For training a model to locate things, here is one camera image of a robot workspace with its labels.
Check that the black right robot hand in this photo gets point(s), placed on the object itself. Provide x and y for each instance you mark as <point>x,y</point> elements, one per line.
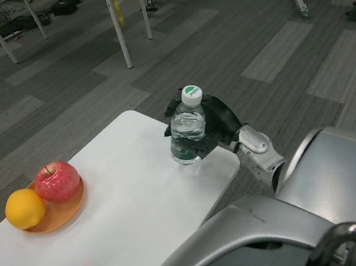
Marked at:
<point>221,119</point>

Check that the clear water bottle green label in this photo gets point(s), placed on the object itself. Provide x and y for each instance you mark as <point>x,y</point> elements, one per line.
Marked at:
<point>188,121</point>

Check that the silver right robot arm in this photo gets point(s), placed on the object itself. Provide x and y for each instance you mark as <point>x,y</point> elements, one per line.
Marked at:
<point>255,147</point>

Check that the long white table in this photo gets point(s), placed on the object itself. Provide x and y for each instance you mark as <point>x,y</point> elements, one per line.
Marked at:
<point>126,53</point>

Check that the silver robot chest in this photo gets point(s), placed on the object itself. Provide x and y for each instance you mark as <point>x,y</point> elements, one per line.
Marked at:
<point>210,243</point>

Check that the yellow tape measure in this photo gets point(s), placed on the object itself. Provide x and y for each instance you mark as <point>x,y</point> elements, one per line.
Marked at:
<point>116,3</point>

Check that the red apple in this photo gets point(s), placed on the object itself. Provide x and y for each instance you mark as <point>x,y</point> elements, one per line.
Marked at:
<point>57,182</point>

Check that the orange plastic plate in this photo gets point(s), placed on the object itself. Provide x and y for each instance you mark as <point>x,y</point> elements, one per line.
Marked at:
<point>65,213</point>

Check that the yellow lemon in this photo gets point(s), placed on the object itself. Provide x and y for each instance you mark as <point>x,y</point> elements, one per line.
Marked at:
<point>25,209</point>

